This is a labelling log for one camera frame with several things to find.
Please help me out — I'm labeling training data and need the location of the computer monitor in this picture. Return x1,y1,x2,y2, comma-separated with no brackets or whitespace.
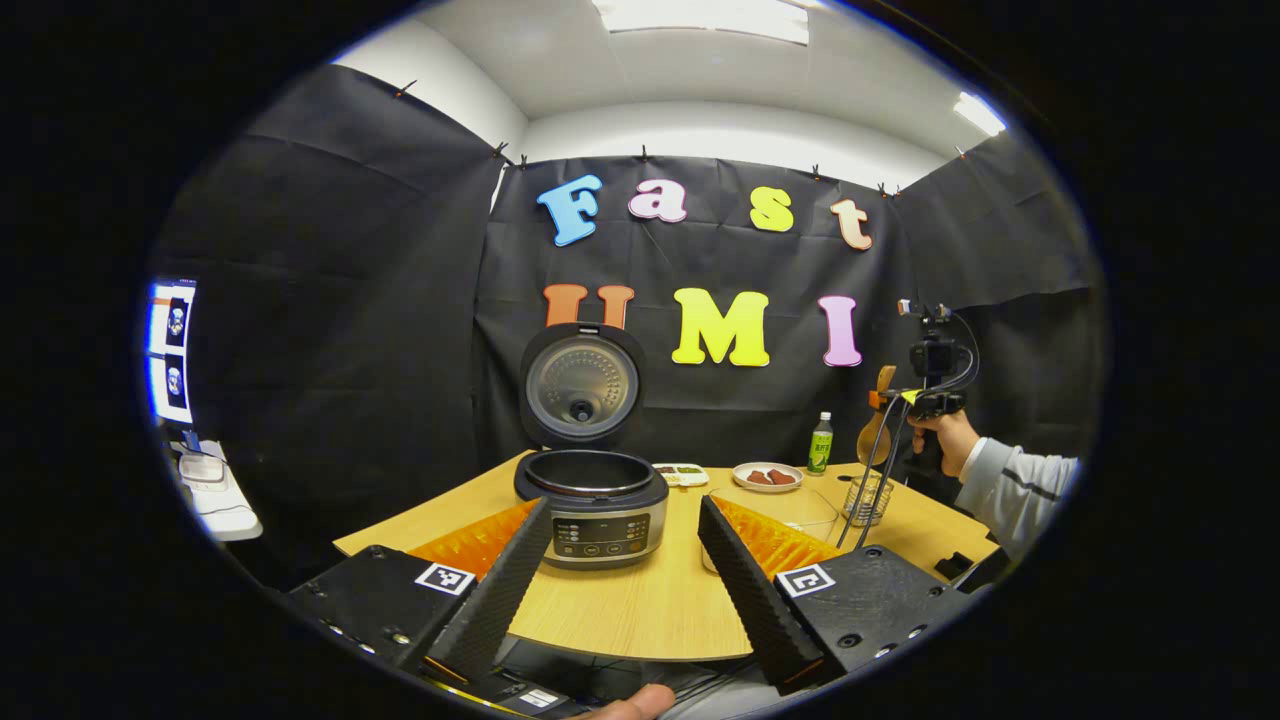
147,280,198,426

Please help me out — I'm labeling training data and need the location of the white round plate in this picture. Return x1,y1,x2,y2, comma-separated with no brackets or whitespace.
732,461,804,494

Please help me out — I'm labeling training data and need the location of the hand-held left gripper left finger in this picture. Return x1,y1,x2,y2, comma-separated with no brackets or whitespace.
285,497,554,686

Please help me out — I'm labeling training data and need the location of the large ceiling light panel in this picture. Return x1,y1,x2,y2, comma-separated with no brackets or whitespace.
592,0,811,46

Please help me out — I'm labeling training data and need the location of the white side table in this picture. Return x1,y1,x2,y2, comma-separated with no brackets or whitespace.
168,438,264,543

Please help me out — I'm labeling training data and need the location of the wooden spoon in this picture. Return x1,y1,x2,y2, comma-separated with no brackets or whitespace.
857,365,899,467

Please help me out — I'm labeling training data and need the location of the small ceiling light panel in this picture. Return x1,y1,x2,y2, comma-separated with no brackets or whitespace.
952,92,1007,137

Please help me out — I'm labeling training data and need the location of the grey rice cooker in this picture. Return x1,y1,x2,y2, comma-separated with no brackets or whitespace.
513,322,670,571

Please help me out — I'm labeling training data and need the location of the clear chopstick holder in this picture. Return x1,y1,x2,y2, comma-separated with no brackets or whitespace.
843,472,894,528

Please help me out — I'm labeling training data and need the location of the black backdrop cloth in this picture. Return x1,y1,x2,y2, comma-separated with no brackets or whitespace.
150,65,1101,591

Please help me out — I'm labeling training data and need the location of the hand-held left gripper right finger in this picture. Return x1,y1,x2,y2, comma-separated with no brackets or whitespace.
697,494,976,696

